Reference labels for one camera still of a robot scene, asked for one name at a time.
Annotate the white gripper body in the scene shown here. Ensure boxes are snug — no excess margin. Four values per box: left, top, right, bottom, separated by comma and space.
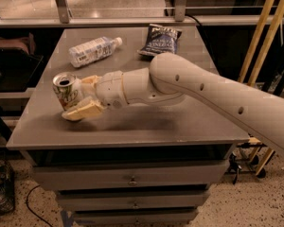
96, 71, 128, 110

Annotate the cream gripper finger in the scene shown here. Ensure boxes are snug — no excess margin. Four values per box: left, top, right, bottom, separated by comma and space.
62, 96, 105, 121
81, 75, 100, 96

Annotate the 7up soda can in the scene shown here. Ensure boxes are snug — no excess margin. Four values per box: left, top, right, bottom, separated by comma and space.
53, 72, 83, 111

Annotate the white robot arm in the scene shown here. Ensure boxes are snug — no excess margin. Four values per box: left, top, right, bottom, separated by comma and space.
62, 53, 284, 156

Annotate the clear plastic water bottle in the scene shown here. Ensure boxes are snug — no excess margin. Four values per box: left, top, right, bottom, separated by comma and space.
68, 37, 123, 68

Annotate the blue chip bag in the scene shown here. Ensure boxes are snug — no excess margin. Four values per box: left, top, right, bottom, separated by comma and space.
138, 24, 182, 57

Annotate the dark chair at left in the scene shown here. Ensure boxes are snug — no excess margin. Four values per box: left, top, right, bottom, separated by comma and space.
0, 33, 44, 93

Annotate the grey drawer cabinet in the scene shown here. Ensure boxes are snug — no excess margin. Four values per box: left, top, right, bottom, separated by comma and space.
8, 27, 248, 217

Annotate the bottom grey drawer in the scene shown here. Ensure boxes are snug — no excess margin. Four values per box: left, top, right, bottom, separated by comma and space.
74, 209, 198, 225

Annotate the grey drawer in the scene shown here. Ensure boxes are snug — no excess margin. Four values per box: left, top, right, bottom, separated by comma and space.
74, 209, 198, 225
33, 160, 229, 191
57, 191, 209, 211

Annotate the metal window railing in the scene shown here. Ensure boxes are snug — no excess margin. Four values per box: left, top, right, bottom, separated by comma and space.
0, 0, 284, 28

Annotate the top grey drawer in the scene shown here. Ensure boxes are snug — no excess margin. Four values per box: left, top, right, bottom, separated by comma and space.
33, 160, 229, 191

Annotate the middle grey drawer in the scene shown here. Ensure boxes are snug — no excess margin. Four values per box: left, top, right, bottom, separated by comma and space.
57, 191, 209, 211

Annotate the black floor cable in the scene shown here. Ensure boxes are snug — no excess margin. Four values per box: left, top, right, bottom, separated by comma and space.
25, 184, 55, 227

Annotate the black cable behind table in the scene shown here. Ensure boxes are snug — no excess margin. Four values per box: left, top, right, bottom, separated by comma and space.
185, 14, 209, 40

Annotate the wooden easel frame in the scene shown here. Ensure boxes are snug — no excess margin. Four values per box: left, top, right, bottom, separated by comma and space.
236, 0, 284, 179

